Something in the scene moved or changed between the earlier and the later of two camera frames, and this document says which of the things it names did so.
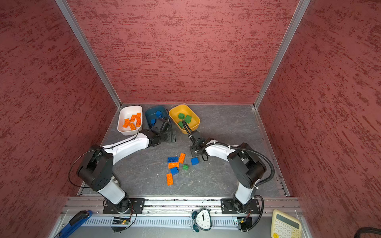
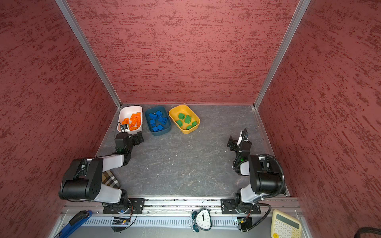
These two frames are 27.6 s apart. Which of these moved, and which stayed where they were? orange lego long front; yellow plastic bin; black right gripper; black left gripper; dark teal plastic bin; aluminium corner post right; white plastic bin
Moved: orange lego long front; black right gripper; black left gripper
Stayed: aluminium corner post right; dark teal plastic bin; yellow plastic bin; white plastic bin
